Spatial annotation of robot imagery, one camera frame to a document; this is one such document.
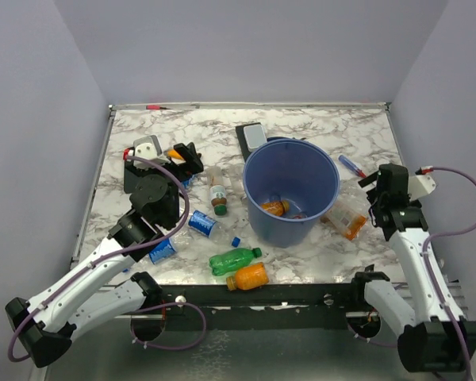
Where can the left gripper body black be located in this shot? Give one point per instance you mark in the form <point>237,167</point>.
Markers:
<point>170,173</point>

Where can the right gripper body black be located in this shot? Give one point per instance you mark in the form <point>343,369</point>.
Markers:
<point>376,202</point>

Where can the red cap clear bottle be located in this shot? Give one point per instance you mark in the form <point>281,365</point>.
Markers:
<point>299,216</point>

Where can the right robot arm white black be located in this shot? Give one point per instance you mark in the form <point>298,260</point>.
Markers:
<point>433,333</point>

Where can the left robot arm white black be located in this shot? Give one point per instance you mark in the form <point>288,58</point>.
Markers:
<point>47,324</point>

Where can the blue plastic bin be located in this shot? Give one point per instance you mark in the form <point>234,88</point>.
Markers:
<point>292,170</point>

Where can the black flat box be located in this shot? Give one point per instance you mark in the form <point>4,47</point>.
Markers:
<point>130,180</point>

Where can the orange utility knife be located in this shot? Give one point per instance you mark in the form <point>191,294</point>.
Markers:
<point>172,153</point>

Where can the blue red screwdriver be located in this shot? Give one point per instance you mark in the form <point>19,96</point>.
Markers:
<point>352,166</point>

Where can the brown coffee bottle green cap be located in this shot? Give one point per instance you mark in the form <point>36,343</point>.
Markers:
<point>217,191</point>

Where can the orange label crushed bottle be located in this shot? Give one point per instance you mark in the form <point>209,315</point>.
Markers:
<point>346,216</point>

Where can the crushed pepsi bottle upper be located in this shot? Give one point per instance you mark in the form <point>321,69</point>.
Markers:
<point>210,228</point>

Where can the crushed pepsi bottle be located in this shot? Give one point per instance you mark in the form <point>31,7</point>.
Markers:
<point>210,228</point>
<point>168,248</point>

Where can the white device on black tray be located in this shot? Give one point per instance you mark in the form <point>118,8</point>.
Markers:
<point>250,137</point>

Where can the crushed pepsi bottle lower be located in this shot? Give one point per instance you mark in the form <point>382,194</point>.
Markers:
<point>168,248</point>

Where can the green plastic bottle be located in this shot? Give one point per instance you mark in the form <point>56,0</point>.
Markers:
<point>233,260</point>

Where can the orange juice bottle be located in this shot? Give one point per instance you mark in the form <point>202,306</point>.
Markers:
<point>248,278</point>

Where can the black base bar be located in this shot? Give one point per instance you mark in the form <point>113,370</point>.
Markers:
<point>277,306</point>

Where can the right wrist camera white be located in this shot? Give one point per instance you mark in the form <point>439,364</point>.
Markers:
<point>421,184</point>

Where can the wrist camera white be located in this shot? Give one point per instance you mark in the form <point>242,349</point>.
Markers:
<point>421,184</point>
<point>148,148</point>

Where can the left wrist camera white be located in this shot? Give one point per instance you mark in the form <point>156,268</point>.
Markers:
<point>148,148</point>

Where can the red marker on rail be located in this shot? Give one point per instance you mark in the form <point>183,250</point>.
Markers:
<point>156,107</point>

